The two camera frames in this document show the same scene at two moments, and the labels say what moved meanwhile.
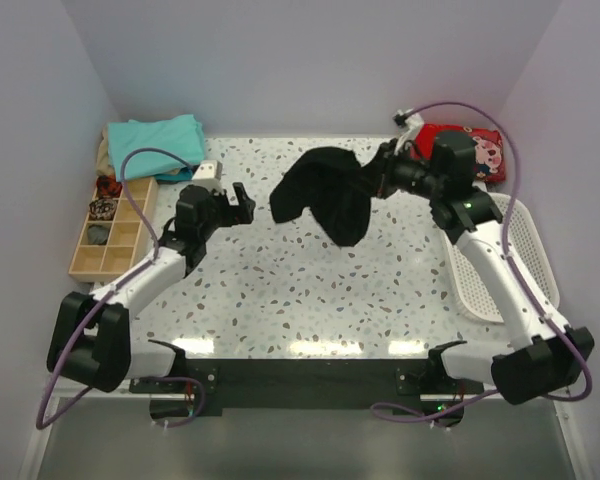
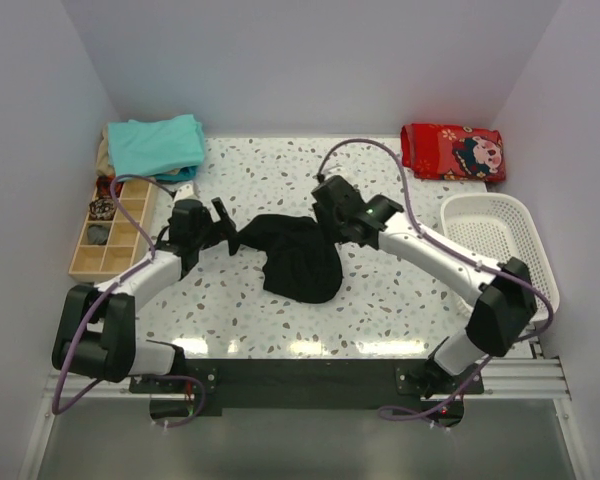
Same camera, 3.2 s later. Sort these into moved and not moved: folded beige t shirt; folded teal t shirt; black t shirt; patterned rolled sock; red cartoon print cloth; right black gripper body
Moved: right black gripper body; black t shirt
Not moved: patterned rolled sock; red cartoon print cloth; folded teal t shirt; folded beige t shirt
